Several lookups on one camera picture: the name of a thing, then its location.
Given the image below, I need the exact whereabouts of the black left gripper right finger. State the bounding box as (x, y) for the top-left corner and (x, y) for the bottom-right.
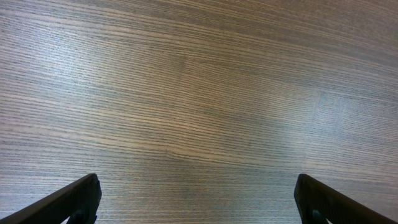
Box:
(294, 174), (397, 224)

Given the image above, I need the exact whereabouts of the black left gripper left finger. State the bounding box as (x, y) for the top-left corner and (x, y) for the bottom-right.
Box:
(1, 174), (102, 224)

